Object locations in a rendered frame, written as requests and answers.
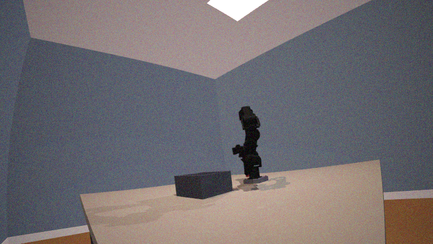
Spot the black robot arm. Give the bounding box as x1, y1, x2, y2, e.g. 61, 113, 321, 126
232, 106, 262, 179

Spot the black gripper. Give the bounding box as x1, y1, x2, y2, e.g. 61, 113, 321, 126
238, 141, 261, 176

